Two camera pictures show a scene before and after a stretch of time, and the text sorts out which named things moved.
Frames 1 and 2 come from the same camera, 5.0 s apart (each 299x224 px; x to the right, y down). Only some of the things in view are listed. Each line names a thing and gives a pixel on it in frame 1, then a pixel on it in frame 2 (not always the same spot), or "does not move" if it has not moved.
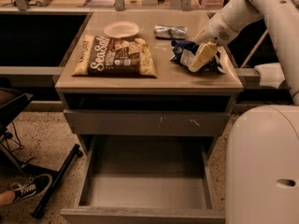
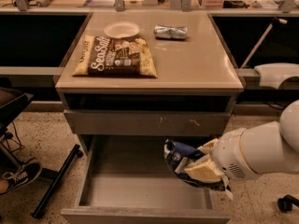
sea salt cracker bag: [108, 56] does not move
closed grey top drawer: [147, 122] does not move
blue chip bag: [184, 52] → [177, 157]
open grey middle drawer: [145, 179] does not move
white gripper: [217, 32] → [230, 154]
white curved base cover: [270, 75] does not move
